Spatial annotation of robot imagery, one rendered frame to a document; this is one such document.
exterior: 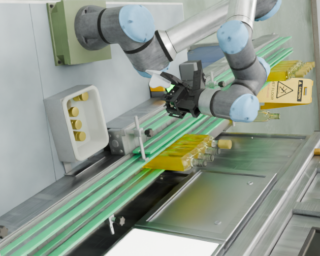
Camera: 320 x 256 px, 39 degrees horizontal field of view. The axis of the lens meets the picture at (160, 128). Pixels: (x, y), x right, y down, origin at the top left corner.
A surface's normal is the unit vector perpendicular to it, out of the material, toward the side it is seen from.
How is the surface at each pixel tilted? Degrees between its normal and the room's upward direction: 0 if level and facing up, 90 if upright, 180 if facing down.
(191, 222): 90
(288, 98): 75
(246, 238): 90
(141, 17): 8
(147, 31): 8
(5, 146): 0
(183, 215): 90
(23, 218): 90
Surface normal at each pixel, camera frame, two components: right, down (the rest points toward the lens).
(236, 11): -0.34, -0.62
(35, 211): -0.18, -0.93
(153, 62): 0.21, 0.65
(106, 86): 0.84, 0.03
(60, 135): -0.52, 0.35
